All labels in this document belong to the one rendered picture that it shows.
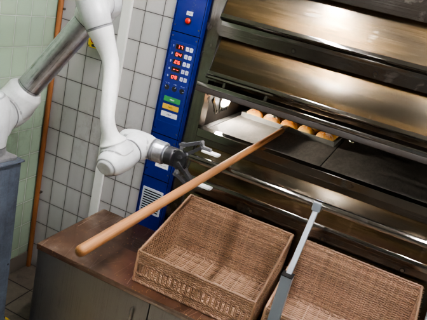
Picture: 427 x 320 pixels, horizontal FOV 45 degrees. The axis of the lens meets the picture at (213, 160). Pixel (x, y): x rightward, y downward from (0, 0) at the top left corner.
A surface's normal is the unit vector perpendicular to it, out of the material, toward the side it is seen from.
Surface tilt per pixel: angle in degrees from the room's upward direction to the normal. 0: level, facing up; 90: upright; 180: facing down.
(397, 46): 70
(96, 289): 90
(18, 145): 90
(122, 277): 0
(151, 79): 90
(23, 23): 90
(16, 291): 0
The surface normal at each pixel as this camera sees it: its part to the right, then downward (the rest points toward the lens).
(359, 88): -0.30, -0.11
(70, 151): -0.40, 0.22
